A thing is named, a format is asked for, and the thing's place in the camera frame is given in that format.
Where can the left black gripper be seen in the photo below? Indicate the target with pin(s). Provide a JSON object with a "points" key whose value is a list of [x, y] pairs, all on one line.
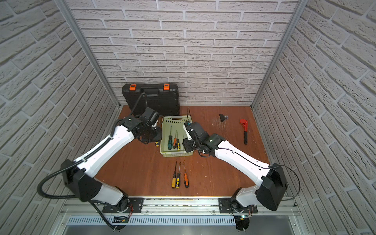
{"points": [[150, 136]]}

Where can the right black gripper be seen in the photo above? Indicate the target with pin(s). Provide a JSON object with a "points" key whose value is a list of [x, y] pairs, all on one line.
{"points": [[186, 143]]}

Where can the small orange screwdriver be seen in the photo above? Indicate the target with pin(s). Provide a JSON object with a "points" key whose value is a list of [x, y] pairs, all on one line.
{"points": [[175, 141]]}

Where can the green black screwdriver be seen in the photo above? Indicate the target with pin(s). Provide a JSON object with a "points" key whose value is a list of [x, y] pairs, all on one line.
{"points": [[170, 141]]}

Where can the orange handle screwdriver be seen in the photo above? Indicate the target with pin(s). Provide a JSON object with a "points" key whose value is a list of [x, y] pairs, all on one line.
{"points": [[186, 179]]}

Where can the yellow handle black screwdriver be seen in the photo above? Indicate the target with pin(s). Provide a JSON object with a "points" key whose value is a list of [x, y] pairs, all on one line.
{"points": [[173, 184]]}

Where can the black yellow button screwdriver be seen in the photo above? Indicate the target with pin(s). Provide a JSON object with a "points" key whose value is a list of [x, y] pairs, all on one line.
{"points": [[178, 177]]}

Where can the black yellow short screwdriver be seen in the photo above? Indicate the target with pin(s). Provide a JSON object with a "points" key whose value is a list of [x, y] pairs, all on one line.
{"points": [[177, 142]]}

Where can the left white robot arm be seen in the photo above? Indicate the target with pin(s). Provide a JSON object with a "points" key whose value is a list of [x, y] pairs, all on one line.
{"points": [[79, 175]]}

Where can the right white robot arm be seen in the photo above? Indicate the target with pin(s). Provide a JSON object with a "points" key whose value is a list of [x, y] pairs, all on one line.
{"points": [[270, 181]]}

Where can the light green plastic bin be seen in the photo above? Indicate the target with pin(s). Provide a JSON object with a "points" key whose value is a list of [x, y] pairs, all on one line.
{"points": [[177, 123]]}

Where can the small black metal part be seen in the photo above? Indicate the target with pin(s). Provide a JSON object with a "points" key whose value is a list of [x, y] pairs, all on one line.
{"points": [[223, 117]]}

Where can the black plastic tool case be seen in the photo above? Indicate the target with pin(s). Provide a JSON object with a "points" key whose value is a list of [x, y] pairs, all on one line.
{"points": [[161, 97]]}

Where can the red pipe wrench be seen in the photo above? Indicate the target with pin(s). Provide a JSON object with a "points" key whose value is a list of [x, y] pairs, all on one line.
{"points": [[244, 123]]}

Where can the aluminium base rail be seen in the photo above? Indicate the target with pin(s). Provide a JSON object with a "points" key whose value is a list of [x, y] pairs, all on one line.
{"points": [[204, 211]]}

